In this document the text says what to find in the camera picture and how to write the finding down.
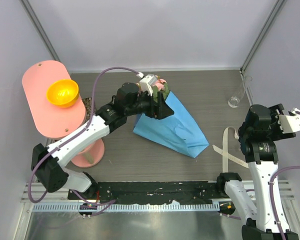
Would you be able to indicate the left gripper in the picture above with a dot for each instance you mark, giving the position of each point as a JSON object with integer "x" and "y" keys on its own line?
{"x": 158, "y": 110}

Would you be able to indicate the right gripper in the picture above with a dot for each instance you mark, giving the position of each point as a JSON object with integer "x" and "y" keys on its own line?
{"x": 278, "y": 134}

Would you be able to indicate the pink rose stem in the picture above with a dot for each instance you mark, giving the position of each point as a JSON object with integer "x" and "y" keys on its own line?
{"x": 160, "y": 86}

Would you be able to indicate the blue wrapping paper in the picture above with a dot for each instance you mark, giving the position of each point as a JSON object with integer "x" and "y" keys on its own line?
{"x": 179, "y": 132}

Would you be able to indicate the cream ribbon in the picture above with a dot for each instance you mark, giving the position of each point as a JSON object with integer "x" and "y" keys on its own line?
{"x": 224, "y": 151}

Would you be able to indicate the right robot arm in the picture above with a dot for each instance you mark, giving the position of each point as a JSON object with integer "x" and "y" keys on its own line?
{"x": 264, "y": 218}

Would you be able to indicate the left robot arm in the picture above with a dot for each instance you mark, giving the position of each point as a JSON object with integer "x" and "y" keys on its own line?
{"x": 49, "y": 163}

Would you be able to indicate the clear glass vase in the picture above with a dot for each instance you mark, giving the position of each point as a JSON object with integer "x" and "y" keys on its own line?
{"x": 235, "y": 99}

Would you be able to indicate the yellow plastic bowl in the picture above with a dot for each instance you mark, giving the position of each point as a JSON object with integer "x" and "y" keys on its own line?
{"x": 63, "y": 93}

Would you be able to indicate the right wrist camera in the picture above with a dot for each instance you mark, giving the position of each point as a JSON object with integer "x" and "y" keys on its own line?
{"x": 290, "y": 123}

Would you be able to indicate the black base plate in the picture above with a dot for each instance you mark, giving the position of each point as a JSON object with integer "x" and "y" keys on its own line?
{"x": 158, "y": 192}

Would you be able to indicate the white slotted cable duct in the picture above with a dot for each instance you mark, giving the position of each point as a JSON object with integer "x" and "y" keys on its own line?
{"x": 82, "y": 207}

